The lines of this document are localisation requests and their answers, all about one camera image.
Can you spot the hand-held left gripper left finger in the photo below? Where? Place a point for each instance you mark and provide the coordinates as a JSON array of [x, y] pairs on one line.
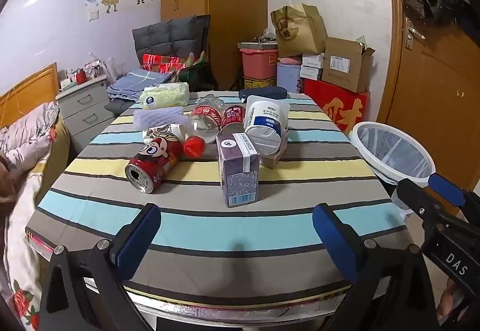
[[137, 237]]

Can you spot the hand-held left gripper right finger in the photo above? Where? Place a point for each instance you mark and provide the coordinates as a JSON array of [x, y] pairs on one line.
[[333, 241]]

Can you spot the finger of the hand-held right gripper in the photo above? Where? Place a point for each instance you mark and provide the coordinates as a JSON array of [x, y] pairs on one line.
[[412, 196], [446, 184]]

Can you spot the red cartoon drink can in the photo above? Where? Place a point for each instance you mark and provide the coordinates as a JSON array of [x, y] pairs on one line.
[[157, 162]]

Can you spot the white trash bin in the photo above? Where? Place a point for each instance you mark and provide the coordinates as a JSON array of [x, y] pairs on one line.
[[360, 136]]

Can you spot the printed paper cup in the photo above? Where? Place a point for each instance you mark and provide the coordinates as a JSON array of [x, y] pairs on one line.
[[165, 131]]

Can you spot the purple drink carton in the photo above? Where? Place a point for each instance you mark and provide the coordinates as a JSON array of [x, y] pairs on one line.
[[238, 173]]

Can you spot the clear plastic bottle red label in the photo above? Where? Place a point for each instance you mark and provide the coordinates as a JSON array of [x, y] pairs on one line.
[[204, 117]]

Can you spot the white plastic jar blue label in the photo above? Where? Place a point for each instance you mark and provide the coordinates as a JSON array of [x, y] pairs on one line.
[[264, 117]]

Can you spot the red milk can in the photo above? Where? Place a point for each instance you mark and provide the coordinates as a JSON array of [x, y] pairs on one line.
[[232, 119]]

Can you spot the person's right hand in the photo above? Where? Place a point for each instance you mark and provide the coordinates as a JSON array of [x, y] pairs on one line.
[[448, 301]]

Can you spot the striped tablecloth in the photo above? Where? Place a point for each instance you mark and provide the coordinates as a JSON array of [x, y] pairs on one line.
[[187, 199]]

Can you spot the wooden door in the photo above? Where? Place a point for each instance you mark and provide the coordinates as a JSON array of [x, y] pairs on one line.
[[412, 91]]

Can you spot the red gift box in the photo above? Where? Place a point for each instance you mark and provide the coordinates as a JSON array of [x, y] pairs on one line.
[[337, 106]]

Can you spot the grey nightstand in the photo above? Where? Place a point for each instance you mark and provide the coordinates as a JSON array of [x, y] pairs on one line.
[[86, 109]]

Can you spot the green tissue pack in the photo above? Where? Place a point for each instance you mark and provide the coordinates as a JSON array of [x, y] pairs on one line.
[[165, 94]]

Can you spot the brown cardboard box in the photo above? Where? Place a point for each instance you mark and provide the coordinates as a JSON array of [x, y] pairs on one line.
[[345, 64]]

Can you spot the floral quilt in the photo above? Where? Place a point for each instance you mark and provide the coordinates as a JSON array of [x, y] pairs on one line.
[[22, 136]]

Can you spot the blue folded blanket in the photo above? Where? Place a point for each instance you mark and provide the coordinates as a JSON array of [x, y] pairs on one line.
[[131, 83]]

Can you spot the small white box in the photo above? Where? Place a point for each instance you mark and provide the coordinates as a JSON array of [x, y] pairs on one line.
[[313, 60], [311, 72]]

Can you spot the dark blue glasses case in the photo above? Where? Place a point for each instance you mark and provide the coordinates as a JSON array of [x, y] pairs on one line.
[[262, 92]]

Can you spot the white plastic bag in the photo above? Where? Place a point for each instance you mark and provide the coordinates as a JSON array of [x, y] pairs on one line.
[[112, 70]]

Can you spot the small red jar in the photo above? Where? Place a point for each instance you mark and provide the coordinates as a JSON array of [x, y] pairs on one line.
[[81, 76]]

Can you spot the dark green bag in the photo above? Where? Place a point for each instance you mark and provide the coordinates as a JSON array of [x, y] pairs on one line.
[[198, 76]]

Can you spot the light blue plastic container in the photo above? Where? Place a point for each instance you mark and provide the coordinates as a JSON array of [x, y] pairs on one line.
[[288, 74]]

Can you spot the yellow patterned box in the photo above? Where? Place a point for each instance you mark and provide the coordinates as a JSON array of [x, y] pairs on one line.
[[258, 82]]

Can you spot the red plaid cloth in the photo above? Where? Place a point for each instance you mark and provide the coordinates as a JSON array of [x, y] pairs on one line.
[[161, 61]]

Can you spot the wooden bed headboard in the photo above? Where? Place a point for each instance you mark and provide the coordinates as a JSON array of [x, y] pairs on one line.
[[26, 91]]

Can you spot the brown hanging bag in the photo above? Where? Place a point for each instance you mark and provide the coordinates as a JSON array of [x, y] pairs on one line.
[[423, 1]]

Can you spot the pink plastic storage bin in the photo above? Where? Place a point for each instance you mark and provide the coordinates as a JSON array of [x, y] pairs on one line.
[[258, 64]]

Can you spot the brown paper bag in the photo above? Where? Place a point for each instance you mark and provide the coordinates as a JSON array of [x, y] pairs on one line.
[[300, 31]]

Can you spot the grey quilted chair cushion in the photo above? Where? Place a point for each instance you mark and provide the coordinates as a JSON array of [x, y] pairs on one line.
[[168, 34]]

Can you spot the white wall switch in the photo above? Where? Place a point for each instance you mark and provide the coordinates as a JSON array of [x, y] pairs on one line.
[[93, 16]]

